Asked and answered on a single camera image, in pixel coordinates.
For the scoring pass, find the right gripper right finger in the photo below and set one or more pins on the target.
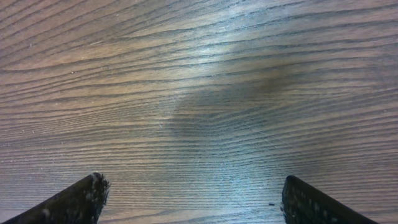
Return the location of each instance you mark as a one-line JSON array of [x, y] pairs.
[[304, 204]]

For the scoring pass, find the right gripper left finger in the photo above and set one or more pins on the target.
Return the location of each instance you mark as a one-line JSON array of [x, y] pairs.
[[80, 203]]

